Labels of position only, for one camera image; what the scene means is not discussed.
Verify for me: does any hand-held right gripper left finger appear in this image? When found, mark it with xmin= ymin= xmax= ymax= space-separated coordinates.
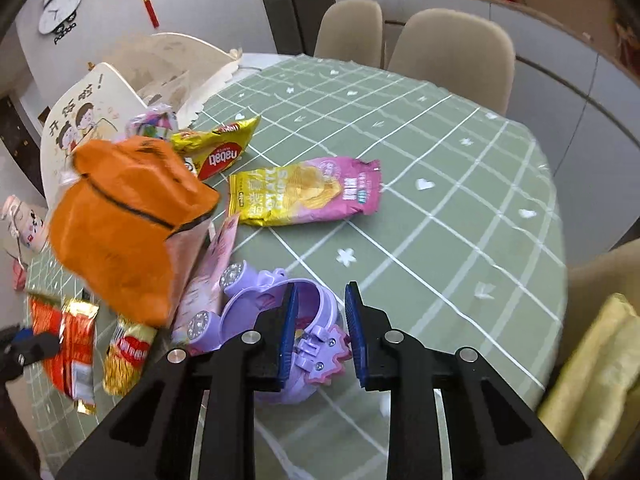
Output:
xmin=55 ymin=282 xmax=299 ymax=480

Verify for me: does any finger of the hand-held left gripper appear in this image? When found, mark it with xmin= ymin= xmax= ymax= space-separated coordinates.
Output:
xmin=0 ymin=327 xmax=61 ymax=387

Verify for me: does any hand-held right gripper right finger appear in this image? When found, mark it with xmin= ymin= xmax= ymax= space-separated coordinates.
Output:
xmin=344 ymin=281 xmax=587 ymax=480

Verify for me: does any purple plastic toy car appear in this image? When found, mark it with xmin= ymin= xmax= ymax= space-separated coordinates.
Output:
xmin=187 ymin=260 xmax=353 ymax=406

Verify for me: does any light pink snack packet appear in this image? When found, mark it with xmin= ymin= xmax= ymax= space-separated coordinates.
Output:
xmin=171 ymin=212 xmax=242 ymax=346

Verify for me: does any orange snack packet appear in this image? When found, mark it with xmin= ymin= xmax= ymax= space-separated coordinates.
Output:
xmin=50 ymin=137 xmax=222 ymax=327

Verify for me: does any yellow red striped snack packet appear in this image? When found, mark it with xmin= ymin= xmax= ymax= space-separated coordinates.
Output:
xmin=102 ymin=315 xmax=158 ymax=396

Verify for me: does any pink yellow chips packet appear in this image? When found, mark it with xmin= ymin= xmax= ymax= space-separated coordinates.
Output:
xmin=228 ymin=156 xmax=383 ymax=227

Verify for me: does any yellow red wafer packet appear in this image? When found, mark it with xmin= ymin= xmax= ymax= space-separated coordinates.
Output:
xmin=170 ymin=115 xmax=262 ymax=182

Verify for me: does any green checked tablecloth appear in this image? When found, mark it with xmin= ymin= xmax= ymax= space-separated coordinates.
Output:
xmin=22 ymin=52 xmax=568 ymax=480

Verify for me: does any colourful candy wrapper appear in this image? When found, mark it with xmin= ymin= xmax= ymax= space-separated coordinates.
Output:
xmin=125 ymin=102 xmax=180 ymax=140

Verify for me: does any white cartoon paper bag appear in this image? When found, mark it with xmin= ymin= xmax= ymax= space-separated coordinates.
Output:
xmin=40 ymin=32 xmax=241 ymax=201

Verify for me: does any black door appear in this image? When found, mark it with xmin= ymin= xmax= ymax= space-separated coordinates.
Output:
xmin=250 ymin=0 xmax=336 ymax=58

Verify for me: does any brown red doll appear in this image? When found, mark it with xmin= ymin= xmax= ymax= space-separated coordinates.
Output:
xmin=614 ymin=20 xmax=640 ymax=61

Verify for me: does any panda wall clock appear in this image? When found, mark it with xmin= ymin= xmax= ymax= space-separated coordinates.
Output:
xmin=37 ymin=0 xmax=83 ymax=36

